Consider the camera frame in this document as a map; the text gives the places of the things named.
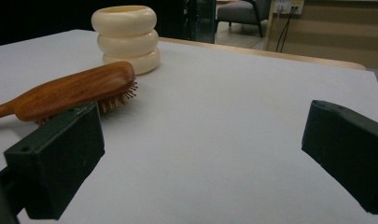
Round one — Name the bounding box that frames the white wall socket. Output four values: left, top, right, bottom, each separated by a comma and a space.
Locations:
273, 0, 305, 16

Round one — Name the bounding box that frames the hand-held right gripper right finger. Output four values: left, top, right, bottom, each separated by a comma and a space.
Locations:
301, 99, 378, 216

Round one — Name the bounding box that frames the black cable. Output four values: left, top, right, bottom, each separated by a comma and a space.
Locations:
275, 5, 298, 53

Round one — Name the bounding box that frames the wooden hairbrush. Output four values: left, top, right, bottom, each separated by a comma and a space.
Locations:
0, 60, 139, 126

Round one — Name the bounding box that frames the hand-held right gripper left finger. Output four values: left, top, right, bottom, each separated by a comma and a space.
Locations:
3, 101, 106, 221

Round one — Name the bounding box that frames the grey armchair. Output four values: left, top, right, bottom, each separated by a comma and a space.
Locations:
216, 0, 273, 39

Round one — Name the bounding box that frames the cream ribbed holder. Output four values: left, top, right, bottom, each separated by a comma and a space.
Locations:
91, 5, 161, 77

